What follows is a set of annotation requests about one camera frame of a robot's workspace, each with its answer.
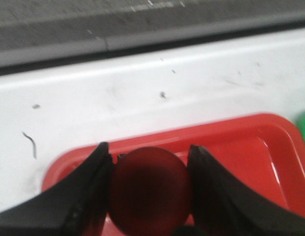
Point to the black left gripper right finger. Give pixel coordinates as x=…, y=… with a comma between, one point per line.
x=222, y=205

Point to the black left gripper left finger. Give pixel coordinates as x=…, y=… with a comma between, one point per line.
x=75, y=206

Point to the red mushroom push button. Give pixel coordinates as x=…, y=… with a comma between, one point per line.
x=150, y=193

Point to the red plastic tray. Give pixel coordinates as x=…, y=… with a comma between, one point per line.
x=266, y=152

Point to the grey speckled stone counter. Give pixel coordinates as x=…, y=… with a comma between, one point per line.
x=37, y=34

